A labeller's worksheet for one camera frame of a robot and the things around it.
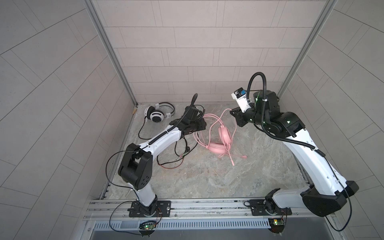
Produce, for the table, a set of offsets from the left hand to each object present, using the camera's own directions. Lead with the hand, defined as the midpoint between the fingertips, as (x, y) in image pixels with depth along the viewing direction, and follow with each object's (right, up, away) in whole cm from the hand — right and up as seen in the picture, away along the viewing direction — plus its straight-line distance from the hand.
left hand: (208, 121), depth 85 cm
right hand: (+9, +6, -19) cm, 22 cm away
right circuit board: (+31, -47, -17) cm, 59 cm away
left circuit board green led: (-28, -45, -21) cm, 57 cm away
